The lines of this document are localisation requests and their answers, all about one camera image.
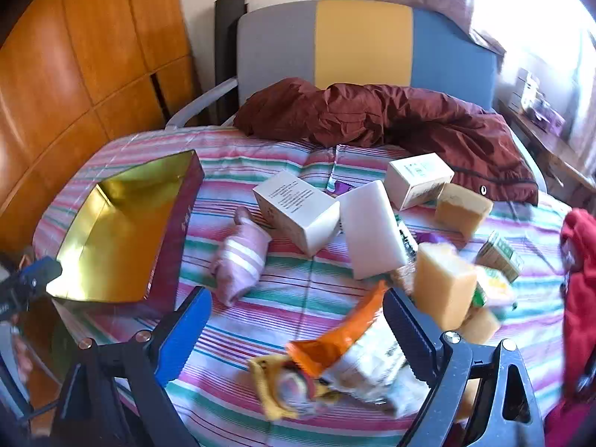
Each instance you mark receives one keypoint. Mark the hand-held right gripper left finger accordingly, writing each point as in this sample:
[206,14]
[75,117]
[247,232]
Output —
[182,335]

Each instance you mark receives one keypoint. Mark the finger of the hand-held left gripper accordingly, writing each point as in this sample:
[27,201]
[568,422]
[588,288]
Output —
[42,274]

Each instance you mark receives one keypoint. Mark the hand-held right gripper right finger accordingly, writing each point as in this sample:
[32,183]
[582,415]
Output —
[409,335]

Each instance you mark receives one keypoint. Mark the orange and white snack packet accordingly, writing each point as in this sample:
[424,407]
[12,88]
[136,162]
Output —
[354,354]

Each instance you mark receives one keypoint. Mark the yellow sponge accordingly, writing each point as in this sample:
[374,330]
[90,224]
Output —
[479,326]
[442,284]
[463,212]

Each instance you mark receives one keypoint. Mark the maroon box with gold inside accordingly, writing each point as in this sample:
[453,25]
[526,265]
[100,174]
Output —
[116,242]

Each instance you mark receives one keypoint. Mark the pink striped sock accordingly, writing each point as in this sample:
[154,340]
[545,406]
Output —
[237,260]

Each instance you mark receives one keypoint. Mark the small yellow and white box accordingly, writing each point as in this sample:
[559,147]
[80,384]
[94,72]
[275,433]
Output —
[496,288]

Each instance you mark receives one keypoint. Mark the purple wrapper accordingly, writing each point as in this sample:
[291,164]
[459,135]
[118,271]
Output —
[341,188]
[430,237]

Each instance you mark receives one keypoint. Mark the yellow snack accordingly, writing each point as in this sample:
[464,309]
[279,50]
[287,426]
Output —
[274,382]

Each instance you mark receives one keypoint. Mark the white foam block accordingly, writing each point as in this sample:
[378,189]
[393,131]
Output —
[372,228]

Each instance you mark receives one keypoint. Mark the small green and white box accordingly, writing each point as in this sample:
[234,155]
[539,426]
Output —
[500,254]

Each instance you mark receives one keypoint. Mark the white box with green print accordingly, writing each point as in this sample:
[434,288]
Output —
[416,177]

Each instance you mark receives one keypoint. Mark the white box with black text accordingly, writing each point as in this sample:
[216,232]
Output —
[293,205]

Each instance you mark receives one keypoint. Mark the person's left hand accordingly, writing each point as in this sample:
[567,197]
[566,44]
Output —
[23,358]

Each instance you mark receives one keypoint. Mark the striped bedsheet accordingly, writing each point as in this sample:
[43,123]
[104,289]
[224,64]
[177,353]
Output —
[288,298]

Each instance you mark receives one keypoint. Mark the red cloth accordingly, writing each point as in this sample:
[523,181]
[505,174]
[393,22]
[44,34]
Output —
[579,288]

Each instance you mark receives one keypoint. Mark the magenta cloth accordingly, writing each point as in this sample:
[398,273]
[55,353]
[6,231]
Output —
[572,428]

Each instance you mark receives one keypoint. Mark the wooden wardrobe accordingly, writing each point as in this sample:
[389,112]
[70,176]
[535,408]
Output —
[84,65]

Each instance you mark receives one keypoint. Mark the maroon jacket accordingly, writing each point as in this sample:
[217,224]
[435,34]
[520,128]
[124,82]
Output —
[396,111]

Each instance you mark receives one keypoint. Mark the wooden side desk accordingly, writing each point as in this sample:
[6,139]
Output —
[554,149]

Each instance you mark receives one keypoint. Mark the purple carton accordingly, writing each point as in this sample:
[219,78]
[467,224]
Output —
[549,118]

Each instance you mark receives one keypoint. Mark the grey yellow blue headboard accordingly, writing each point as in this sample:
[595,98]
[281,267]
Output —
[363,42]

